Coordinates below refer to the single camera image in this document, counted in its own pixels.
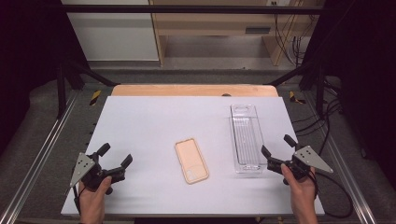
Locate clear plastic storage box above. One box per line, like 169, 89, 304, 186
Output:
229, 103, 269, 175

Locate black metal frame stand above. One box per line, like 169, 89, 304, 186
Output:
264, 59, 328, 118
55, 59, 120, 119

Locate grey panel on desk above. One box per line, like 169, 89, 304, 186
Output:
245, 26, 272, 35

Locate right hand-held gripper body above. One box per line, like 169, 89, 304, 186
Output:
266, 145, 334, 185

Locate left hand-held gripper black cable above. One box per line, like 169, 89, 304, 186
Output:
72, 185, 82, 216

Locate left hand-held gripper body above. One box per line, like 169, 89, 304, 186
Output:
68, 151, 127, 193

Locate peach phone case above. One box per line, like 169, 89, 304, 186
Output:
174, 137, 210, 185

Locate black curtain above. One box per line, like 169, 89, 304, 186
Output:
303, 0, 396, 188
0, 0, 92, 157

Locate black floor cables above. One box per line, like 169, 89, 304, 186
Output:
292, 77, 344, 174

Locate white cabinet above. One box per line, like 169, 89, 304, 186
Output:
61, 0, 161, 62

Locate black horizontal frame bar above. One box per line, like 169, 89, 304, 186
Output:
59, 4, 326, 16

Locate hanging black cable bundle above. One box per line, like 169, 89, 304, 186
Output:
272, 0, 318, 67

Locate aluminium floor rail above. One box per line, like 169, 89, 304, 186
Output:
0, 90, 80, 224
303, 91, 377, 224

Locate yellow black tape strip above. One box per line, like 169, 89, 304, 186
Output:
289, 91, 307, 105
89, 89, 103, 106

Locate person's left hand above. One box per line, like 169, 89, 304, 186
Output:
78, 175, 114, 224

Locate light wooden desk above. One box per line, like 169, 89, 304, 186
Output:
148, 0, 325, 67

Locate person's right hand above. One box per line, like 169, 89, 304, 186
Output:
279, 162, 318, 224

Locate right hand-held gripper black cable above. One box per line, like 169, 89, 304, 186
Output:
306, 170, 355, 218

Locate hand-held gripper black cable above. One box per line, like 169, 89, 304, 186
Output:
306, 170, 355, 218
72, 185, 82, 216

